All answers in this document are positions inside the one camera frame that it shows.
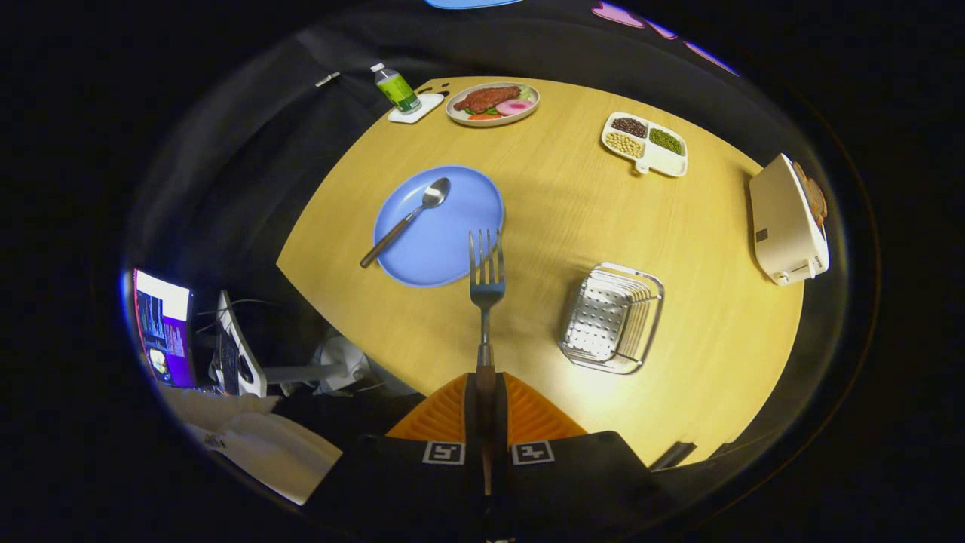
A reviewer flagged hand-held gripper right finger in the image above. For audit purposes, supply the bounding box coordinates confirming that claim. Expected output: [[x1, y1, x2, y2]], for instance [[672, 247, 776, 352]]
[[494, 372, 672, 529]]

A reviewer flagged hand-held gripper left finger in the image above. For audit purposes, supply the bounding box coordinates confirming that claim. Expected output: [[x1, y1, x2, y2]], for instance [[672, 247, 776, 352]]
[[302, 372, 483, 529]]

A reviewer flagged fork with brown handle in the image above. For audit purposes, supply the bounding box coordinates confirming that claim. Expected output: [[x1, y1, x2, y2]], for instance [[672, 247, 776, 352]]
[[468, 229, 507, 499]]

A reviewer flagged spoon with brown handle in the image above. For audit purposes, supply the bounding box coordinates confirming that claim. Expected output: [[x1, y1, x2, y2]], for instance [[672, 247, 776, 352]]
[[360, 177, 452, 269]]

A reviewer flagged white plastic bag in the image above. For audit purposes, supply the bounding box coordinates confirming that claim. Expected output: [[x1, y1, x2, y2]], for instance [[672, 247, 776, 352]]
[[313, 336, 372, 394]]

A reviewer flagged white laptop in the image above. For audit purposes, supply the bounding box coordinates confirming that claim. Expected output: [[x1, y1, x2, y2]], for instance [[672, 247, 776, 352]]
[[211, 290, 268, 398]]

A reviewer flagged blue round plate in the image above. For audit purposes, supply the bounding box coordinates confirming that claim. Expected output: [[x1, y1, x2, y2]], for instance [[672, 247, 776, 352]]
[[373, 166, 505, 288]]

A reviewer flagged computer monitor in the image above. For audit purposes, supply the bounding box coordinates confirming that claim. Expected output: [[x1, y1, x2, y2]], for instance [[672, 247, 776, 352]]
[[133, 268, 198, 389]]

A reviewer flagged white divided bean dish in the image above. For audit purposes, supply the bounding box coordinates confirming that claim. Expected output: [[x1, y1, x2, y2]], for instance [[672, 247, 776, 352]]
[[601, 112, 688, 178]]

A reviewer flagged white toaster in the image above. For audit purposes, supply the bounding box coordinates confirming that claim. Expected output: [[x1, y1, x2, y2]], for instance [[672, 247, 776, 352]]
[[749, 153, 830, 286]]

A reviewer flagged black backdrop cloth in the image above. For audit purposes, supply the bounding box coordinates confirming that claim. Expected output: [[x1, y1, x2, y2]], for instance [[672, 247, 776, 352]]
[[124, 0, 875, 468]]

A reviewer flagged beige round food plate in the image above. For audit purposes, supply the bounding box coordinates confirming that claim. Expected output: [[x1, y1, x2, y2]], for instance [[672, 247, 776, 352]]
[[446, 81, 541, 127]]

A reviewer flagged brown toast slice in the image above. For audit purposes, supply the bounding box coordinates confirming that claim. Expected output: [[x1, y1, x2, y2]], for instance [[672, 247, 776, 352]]
[[793, 161, 829, 229]]

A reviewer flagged white square coaster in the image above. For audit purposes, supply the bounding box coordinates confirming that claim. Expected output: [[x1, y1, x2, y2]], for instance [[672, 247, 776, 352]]
[[388, 92, 446, 124]]

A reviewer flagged green label plastic bottle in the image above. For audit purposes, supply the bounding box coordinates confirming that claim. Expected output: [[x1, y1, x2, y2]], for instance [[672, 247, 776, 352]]
[[370, 63, 422, 115]]

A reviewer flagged brown meat piece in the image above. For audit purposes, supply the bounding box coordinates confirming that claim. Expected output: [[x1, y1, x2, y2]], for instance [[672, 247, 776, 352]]
[[453, 86, 522, 114]]

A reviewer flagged metal wire basket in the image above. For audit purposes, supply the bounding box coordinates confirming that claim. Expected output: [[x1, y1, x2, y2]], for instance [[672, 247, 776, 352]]
[[559, 262, 666, 375]]

